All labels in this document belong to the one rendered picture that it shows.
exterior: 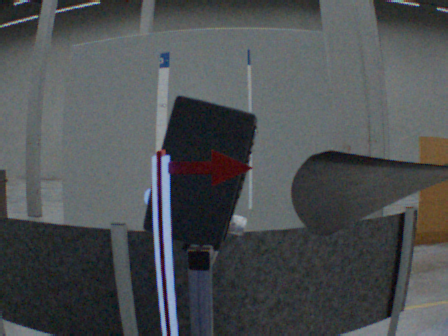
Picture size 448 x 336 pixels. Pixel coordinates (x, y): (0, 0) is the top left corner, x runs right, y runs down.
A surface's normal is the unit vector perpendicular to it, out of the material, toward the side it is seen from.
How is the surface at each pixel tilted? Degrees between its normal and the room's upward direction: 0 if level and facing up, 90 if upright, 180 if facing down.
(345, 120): 90
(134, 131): 90
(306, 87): 90
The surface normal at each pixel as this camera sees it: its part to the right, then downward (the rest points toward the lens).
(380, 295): 0.56, 0.04
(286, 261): 0.35, 0.04
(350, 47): -0.22, 0.04
